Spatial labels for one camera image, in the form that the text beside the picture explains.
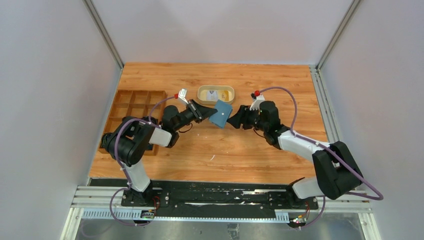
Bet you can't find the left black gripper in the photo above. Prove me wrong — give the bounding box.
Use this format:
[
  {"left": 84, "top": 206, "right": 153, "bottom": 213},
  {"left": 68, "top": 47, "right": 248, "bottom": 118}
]
[{"left": 174, "top": 99, "right": 218, "bottom": 132}]

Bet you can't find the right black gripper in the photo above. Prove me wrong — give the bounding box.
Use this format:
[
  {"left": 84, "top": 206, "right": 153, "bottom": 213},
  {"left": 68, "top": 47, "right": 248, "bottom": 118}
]
[{"left": 227, "top": 104, "right": 269, "bottom": 132}]

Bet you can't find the blue card holder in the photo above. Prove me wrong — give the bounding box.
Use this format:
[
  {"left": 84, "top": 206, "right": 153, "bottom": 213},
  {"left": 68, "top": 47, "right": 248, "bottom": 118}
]
[{"left": 208, "top": 100, "right": 233, "bottom": 129}]

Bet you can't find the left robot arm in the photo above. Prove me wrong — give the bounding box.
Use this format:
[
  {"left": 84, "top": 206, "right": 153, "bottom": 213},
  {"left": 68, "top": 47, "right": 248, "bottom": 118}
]
[{"left": 100, "top": 99, "right": 217, "bottom": 207}]

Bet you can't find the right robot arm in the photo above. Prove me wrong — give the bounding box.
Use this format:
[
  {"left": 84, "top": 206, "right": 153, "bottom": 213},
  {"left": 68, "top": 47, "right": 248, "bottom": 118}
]
[{"left": 227, "top": 101, "right": 363, "bottom": 209}]

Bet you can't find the card in tray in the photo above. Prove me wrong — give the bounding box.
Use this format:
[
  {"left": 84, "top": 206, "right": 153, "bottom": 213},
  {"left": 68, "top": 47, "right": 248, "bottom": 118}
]
[{"left": 206, "top": 90, "right": 219, "bottom": 102}]

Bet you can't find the beige oval tray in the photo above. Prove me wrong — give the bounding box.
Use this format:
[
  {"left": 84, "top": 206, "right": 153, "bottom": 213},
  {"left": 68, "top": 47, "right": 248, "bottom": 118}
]
[{"left": 197, "top": 85, "right": 235, "bottom": 106}]

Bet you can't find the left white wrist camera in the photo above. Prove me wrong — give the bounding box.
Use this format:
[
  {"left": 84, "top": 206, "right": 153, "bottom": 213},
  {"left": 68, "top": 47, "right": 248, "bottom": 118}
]
[{"left": 177, "top": 88, "right": 189, "bottom": 107}]

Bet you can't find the aluminium frame rail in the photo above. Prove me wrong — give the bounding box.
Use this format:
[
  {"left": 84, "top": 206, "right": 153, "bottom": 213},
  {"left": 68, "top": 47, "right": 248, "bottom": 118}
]
[{"left": 308, "top": 64, "right": 340, "bottom": 143}]

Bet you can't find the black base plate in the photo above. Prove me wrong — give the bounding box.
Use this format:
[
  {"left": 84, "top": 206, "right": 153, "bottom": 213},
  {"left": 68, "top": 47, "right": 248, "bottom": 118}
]
[{"left": 120, "top": 180, "right": 318, "bottom": 219}]

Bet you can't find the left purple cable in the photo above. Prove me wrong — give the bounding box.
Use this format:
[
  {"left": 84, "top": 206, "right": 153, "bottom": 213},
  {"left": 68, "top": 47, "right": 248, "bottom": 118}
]
[{"left": 109, "top": 93, "right": 180, "bottom": 228}]

